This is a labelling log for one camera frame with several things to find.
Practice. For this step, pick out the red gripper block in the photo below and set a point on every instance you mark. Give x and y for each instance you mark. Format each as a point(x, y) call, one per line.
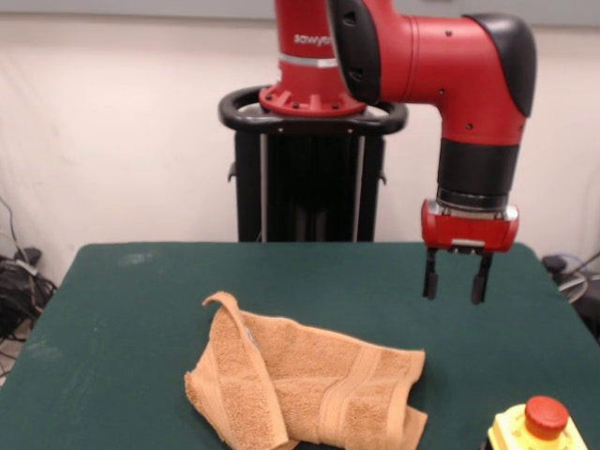
point(469, 232)

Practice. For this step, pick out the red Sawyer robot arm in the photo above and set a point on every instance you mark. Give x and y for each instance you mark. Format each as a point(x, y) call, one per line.
point(445, 61)

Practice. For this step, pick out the black power adapter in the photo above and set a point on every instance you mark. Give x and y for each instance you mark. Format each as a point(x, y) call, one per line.
point(29, 254)
point(554, 263)

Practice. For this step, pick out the yellow emergency stop button box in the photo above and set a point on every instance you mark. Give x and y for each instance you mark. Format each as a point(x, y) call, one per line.
point(546, 415)

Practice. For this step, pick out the tan terry towel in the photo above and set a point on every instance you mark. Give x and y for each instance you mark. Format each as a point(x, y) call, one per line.
point(304, 356)

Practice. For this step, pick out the dark green table cloth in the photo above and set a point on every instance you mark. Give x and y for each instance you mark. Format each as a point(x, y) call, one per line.
point(117, 351)

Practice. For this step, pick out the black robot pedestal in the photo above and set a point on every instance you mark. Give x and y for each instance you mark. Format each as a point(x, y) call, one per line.
point(319, 187)

